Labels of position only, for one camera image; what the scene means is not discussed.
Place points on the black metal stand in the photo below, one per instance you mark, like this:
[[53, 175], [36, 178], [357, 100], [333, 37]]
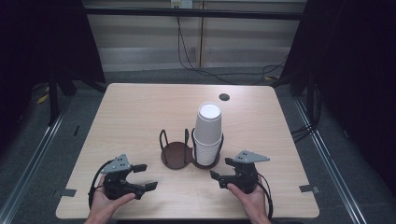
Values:
[[53, 102]]

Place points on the black curtain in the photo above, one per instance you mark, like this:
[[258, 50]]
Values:
[[31, 46], [358, 62]]

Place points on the black horizontal metal bar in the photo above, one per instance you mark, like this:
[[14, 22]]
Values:
[[140, 12]]

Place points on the yellow floor tape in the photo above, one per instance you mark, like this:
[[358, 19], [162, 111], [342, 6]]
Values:
[[271, 77], [42, 99]]

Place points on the grey tape strip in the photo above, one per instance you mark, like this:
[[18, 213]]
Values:
[[308, 188], [66, 193]]

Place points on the round black table grommet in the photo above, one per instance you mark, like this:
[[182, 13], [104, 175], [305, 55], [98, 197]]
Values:
[[224, 96]]

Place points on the white wall socket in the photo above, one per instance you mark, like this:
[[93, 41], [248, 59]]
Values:
[[182, 3]]

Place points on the person's right hand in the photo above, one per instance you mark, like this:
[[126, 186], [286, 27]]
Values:
[[252, 203]]

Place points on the small black floor tape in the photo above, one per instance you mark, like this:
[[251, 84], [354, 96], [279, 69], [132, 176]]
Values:
[[76, 130]]

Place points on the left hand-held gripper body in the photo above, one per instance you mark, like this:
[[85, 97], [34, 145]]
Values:
[[115, 182]]

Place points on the thin vertical wall trim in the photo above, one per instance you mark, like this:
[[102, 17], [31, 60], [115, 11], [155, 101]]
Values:
[[202, 34]]

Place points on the metal floor rail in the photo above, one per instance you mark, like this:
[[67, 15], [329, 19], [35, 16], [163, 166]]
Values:
[[331, 161], [32, 165]]

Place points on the person's left hand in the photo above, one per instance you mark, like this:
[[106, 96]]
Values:
[[104, 208]]

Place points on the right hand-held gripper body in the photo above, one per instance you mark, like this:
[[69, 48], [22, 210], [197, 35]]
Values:
[[246, 179]]

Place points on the white paper cup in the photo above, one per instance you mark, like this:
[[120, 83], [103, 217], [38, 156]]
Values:
[[208, 124]]

